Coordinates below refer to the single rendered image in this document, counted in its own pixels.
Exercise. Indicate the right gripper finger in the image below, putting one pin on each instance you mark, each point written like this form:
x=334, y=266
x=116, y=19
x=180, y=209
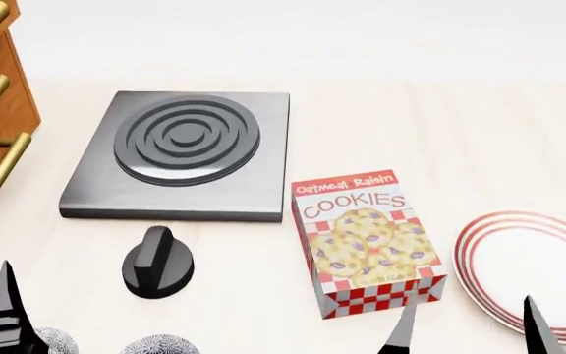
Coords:
x=538, y=335
x=401, y=335

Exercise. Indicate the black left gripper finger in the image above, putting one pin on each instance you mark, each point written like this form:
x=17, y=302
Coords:
x=8, y=324

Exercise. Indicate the black white patterned bowl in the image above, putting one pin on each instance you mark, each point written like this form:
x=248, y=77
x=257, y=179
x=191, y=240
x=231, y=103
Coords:
x=59, y=343
x=160, y=346

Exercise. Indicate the white plate with red rings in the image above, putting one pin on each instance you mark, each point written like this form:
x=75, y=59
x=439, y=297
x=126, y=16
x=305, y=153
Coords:
x=528, y=265

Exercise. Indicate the oatmeal raisin cookies box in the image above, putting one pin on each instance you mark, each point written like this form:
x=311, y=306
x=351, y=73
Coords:
x=366, y=239

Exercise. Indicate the black stove knob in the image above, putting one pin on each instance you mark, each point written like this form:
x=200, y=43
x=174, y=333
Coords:
x=157, y=262

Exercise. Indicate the grey flat stove burner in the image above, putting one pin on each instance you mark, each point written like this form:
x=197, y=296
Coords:
x=185, y=147

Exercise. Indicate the wooden drawer cabinet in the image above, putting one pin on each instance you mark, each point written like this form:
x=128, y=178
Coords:
x=5, y=62

